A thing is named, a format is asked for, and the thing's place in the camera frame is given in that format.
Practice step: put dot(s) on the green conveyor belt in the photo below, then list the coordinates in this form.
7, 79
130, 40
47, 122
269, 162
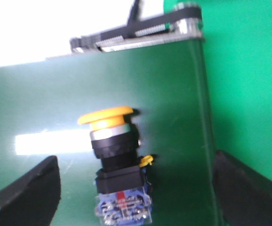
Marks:
40, 104

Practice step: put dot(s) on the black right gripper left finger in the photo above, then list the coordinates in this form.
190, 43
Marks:
33, 199

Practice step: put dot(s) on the green plastic tray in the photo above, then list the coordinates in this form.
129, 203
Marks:
238, 54

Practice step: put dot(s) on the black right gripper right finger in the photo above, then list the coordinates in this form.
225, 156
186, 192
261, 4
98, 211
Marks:
244, 195

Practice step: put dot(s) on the yellow push button switch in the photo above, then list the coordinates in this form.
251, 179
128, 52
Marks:
123, 189

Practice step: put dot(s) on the aluminium conveyor frame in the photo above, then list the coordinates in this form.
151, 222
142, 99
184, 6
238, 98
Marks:
183, 22

